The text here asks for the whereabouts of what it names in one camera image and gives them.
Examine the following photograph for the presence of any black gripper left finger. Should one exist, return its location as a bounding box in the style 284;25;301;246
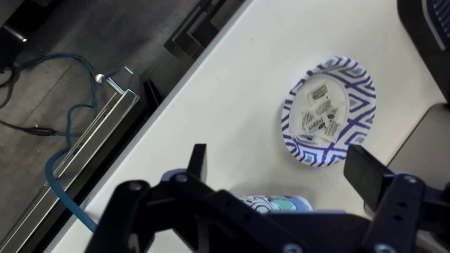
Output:
86;143;245;253

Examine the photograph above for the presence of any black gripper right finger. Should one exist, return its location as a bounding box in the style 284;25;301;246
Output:
343;145;450;253

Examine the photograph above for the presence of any blue patterned paper cup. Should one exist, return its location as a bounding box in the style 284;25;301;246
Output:
160;167;313;215

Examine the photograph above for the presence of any blue patterned paper plate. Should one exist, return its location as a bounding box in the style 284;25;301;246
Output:
280;55;378;169

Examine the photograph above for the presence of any black Keurig coffee machine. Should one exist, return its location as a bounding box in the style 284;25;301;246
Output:
396;0;450;103

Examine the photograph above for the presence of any dark wood cabinet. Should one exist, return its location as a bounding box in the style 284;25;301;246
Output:
163;0;245;60

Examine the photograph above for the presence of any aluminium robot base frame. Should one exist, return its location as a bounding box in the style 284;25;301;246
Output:
0;89;142;253

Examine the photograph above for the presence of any blue cable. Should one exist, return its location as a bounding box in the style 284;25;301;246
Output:
13;52;101;233

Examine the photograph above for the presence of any black floor cable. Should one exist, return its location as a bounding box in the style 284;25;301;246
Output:
0;118;65;138

